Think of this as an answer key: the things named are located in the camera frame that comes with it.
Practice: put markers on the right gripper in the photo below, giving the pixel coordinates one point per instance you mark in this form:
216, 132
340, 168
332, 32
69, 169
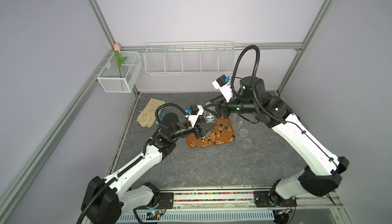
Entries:
223, 104

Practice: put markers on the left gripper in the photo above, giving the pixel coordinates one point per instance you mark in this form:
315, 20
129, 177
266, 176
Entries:
201, 131

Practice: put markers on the clear plastic jar lid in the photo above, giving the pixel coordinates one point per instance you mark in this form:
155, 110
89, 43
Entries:
243, 133

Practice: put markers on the clear jar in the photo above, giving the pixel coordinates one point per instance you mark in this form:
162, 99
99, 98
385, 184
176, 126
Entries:
246, 144
208, 118

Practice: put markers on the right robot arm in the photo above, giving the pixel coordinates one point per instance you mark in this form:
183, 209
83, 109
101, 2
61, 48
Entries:
323, 171

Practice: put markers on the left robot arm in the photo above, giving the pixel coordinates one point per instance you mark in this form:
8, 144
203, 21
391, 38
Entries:
172, 124

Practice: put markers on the orange wooden tray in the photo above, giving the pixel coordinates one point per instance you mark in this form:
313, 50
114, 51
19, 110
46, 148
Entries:
222, 134

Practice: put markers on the beige work glove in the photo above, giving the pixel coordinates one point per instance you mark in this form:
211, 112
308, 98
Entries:
147, 116

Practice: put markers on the artificial pink tulip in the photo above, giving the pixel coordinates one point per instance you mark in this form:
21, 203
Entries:
120, 60

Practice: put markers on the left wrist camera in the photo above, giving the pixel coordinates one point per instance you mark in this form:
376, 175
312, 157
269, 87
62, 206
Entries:
193, 113

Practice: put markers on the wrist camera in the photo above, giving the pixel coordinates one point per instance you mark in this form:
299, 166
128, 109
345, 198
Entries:
193, 113
223, 84

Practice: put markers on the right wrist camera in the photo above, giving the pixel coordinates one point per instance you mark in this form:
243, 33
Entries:
223, 84

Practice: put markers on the white wire wall basket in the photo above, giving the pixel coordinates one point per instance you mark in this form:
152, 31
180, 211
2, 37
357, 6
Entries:
189, 57

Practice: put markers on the white mesh wall box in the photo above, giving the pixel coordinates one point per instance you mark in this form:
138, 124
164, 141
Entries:
109, 77

